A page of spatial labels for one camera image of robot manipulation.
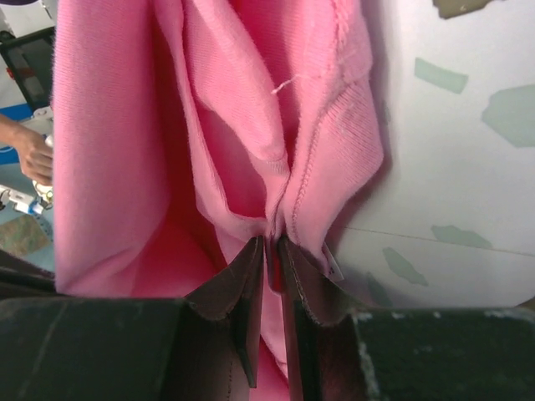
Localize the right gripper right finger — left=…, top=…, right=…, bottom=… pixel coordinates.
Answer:
left=278, top=238, right=534, bottom=400

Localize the bare human hand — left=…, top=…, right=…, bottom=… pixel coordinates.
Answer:
left=1, top=115, right=53, bottom=186

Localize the pink t-shirt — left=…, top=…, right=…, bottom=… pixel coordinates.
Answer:
left=53, top=1, right=383, bottom=400

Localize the black framed background monitor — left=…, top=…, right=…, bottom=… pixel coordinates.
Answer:
left=1, top=27, right=55, bottom=112

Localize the white blue background device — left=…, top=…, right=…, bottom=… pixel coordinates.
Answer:
left=1, top=181, right=54, bottom=216

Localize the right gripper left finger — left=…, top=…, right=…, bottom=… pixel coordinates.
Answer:
left=1, top=237, right=263, bottom=400

